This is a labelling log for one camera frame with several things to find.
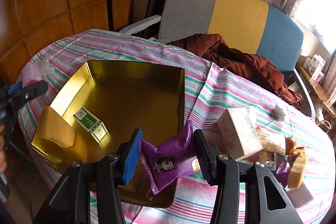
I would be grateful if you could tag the rice cracker snack packet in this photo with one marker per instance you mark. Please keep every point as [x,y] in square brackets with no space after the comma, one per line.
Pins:
[271,142]

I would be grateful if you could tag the white product box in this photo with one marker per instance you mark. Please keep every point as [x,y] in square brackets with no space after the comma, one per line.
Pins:
[314,66]

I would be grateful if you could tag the grey yellow blue chair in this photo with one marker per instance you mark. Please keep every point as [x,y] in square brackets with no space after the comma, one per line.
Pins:
[251,26]

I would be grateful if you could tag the yellow sponge block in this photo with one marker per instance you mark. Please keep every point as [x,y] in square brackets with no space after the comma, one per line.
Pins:
[297,161]

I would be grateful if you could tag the person's left hand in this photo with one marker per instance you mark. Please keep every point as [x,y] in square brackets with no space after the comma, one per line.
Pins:
[3,163]

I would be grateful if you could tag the wooden wardrobe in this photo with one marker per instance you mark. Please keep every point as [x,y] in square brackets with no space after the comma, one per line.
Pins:
[28,26]

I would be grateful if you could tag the crumpled white tissue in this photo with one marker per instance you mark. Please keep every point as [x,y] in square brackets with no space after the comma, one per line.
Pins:
[280,113]

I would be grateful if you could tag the wooden side table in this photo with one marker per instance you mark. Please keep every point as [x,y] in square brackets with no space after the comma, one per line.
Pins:
[316,91]

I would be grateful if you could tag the white cream carton box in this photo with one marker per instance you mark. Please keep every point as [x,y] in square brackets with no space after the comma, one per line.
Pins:
[238,134]

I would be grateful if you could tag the rust brown quilted jacket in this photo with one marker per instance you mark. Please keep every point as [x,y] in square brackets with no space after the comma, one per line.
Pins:
[255,68]

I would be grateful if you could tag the small purple packet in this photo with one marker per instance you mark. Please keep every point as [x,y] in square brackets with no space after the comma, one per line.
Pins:
[282,173]

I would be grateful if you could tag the white foam block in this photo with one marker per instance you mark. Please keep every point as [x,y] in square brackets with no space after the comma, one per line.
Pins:
[300,196]

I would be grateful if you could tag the green white small box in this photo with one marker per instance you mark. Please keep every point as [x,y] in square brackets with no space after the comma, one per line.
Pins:
[91,123]

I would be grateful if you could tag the gold metal tin box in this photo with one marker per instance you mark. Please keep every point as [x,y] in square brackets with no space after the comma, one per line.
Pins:
[124,95]

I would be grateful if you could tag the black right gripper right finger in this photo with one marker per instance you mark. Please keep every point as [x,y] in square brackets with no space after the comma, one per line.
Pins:
[265,199]

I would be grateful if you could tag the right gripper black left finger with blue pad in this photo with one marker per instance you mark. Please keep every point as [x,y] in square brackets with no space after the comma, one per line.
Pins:
[69,200]

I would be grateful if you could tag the purple snack packet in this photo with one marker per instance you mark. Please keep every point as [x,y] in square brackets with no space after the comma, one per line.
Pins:
[170,160]

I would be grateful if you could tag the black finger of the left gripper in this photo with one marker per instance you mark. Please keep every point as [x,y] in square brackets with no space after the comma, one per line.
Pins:
[14,97]

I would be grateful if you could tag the orange tangerine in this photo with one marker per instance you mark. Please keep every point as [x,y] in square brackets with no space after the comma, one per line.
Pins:
[290,145]

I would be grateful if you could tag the yellow sponge in tin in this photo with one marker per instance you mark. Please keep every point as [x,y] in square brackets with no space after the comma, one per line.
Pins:
[54,128]

